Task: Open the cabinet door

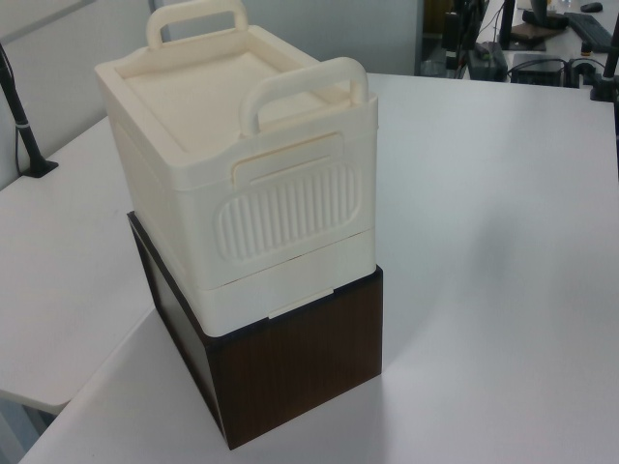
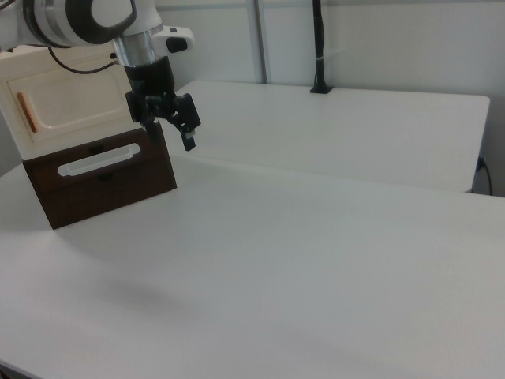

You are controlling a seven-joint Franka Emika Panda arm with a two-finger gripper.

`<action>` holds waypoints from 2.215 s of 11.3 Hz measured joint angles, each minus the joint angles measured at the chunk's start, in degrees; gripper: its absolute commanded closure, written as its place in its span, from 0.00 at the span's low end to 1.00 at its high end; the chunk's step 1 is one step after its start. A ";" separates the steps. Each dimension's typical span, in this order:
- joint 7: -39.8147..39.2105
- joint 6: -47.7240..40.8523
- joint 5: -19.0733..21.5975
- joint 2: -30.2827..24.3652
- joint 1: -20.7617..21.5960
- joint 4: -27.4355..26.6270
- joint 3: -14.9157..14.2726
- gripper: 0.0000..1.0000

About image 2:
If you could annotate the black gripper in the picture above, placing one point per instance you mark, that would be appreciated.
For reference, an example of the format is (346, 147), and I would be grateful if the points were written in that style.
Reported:
(150, 77)

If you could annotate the cream cabinet door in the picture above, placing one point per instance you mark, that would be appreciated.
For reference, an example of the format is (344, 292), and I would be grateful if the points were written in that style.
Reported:
(75, 98)

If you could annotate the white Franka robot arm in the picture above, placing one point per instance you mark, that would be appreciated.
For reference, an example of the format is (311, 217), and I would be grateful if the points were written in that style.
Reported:
(63, 19)

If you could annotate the cream plastic cabinet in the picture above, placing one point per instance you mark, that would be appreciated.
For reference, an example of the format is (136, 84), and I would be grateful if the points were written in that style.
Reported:
(16, 134)

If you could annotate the black camera pole with clamp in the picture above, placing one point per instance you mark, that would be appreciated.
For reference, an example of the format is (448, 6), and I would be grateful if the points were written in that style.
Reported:
(319, 47)

